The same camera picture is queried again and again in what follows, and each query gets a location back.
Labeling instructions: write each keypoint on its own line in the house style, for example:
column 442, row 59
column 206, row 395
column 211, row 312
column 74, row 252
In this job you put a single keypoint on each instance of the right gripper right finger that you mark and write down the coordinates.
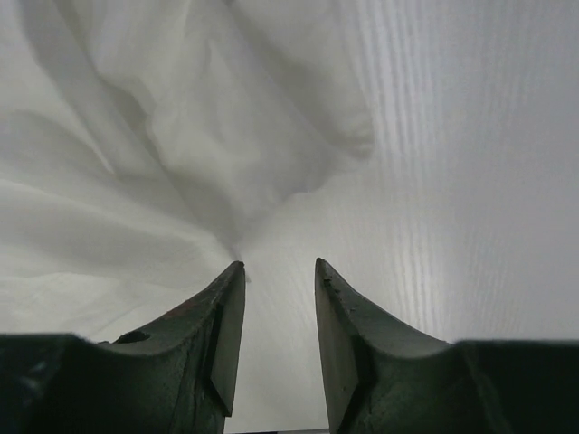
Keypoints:
column 381, row 375

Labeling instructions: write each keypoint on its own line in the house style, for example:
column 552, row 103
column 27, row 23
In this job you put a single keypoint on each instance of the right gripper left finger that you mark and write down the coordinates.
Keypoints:
column 176, row 374

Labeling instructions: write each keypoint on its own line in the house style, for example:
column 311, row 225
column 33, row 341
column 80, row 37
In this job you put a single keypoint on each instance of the white t shirt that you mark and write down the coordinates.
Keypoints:
column 142, row 140

